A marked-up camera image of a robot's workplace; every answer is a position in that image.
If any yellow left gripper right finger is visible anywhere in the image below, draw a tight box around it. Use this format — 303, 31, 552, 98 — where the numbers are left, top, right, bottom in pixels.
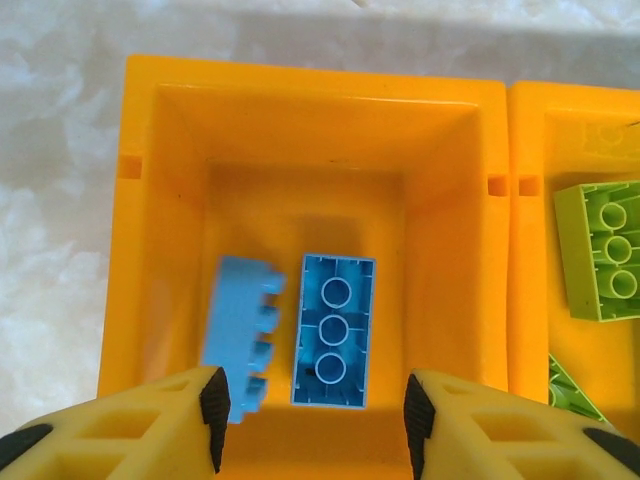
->
402, 368, 640, 480

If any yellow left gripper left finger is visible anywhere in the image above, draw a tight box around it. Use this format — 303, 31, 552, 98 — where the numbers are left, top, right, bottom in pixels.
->
0, 365, 232, 480

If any lime green lego brick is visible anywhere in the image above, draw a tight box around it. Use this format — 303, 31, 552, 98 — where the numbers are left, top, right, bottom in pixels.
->
548, 353, 610, 426
553, 182, 640, 324

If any blue lego brick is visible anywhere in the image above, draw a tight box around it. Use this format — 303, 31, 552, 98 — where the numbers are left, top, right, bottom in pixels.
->
199, 255, 289, 425
289, 252, 379, 410

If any orange plastic bin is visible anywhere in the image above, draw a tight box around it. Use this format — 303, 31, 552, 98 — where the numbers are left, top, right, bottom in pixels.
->
507, 79, 640, 436
97, 53, 512, 480

